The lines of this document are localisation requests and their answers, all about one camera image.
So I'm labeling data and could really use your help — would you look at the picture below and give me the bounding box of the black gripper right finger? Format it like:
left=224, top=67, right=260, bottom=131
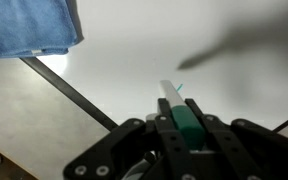
left=185, top=97, right=288, bottom=180

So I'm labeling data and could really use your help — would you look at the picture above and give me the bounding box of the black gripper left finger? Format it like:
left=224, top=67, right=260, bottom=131
left=63, top=97, right=199, bottom=180

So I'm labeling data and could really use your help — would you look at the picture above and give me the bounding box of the white marker with green cap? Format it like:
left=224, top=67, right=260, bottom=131
left=159, top=79, right=207, bottom=151

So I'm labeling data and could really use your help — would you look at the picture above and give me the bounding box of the black framed whiteboard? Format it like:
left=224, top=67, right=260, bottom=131
left=18, top=0, right=288, bottom=134

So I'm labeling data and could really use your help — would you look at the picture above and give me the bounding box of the folded blue cloth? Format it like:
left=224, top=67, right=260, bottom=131
left=0, top=0, right=85, bottom=61

